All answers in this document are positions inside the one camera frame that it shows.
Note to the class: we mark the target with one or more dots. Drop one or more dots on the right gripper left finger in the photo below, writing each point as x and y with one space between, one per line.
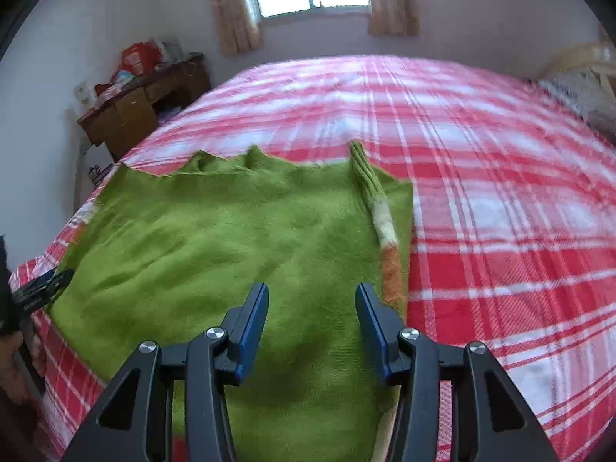
132 419

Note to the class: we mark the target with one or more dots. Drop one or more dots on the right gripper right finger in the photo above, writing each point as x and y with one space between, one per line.
491 420

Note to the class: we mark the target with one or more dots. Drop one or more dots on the green striped knit sweater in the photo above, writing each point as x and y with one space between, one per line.
163 258

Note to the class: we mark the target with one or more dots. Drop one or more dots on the person's left hand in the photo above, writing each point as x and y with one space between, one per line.
13 381

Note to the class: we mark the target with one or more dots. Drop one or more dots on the white paper shopping bag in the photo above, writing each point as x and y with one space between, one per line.
98 163

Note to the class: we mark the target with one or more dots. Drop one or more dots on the red plaid bed sheet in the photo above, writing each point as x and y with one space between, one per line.
512 238

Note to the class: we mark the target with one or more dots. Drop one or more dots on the brown wooden desk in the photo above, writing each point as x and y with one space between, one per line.
124 121

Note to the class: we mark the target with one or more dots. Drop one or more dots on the red box on desk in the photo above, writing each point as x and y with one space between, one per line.
141 58

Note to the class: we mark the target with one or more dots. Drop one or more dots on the patterned grey pillow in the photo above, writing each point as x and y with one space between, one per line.
584 95

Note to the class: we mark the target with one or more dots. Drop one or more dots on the left beige curtain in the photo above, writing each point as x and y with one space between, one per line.
237 26

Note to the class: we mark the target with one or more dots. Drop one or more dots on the beige curtain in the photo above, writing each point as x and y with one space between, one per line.
393 17
237 26

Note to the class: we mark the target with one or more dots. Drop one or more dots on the cream wooden headboard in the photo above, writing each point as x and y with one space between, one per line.
598 57

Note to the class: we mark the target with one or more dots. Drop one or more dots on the right beige curtain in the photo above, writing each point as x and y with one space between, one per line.
393 17

